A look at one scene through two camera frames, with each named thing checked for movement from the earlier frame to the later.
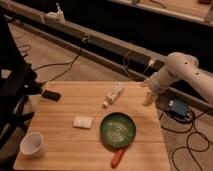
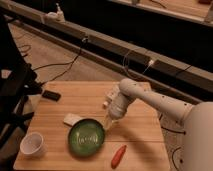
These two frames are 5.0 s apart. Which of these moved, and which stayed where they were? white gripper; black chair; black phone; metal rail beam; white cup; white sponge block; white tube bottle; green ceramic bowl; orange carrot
Moved: white gripper; green ceramic bowl; white sponge block
Stayed: orange carrot; white cup; black chair; white tube bottle; black phone; metal rail beam
